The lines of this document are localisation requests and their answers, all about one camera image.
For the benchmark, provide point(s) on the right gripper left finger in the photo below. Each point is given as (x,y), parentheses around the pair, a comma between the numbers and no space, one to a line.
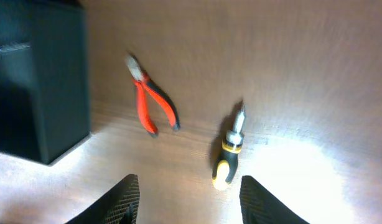
(118,206)

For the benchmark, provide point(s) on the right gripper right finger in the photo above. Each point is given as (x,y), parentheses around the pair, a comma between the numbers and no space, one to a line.
(260,206)

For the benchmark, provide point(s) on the yellow black stubby screwdriver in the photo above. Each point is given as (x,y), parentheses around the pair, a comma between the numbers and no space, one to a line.
(226,162)

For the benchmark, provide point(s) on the small red cutting pliers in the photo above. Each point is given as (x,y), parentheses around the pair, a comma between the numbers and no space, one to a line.
(144,84)

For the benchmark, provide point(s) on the dark green open box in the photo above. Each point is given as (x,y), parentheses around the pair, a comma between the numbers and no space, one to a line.
(44,97)

